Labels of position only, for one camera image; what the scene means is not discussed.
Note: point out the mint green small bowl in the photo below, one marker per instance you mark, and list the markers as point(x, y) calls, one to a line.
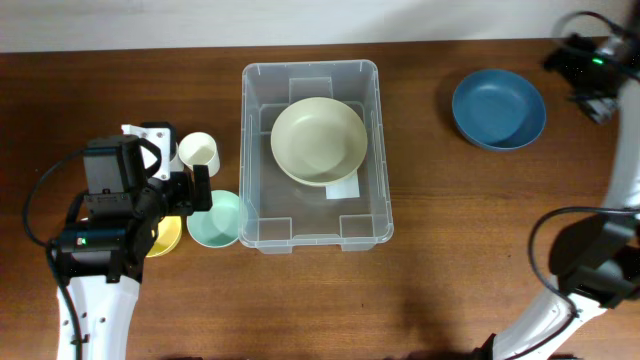
point(217, 227)

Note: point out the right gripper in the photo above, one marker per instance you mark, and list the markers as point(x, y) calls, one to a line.
point(583, 54)

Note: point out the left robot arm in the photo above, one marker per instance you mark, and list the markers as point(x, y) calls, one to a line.
point(98, 258)

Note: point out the grey cup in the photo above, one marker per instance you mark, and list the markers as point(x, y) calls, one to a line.
point(176, 165)

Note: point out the clear plastic storage container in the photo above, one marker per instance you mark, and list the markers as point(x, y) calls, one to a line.
point(279, 214)

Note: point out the yellow small bowl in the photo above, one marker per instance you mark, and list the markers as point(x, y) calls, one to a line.
point(169, 235)

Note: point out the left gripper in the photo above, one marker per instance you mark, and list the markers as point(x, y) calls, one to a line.
point(185, 200)

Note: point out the cream cup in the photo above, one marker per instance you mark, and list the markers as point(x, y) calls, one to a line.
point(200, 148)

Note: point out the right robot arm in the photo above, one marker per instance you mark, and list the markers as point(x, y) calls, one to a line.
point(582, 256)

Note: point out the dark blue bowl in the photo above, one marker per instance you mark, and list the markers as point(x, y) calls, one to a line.
point(498, 110)

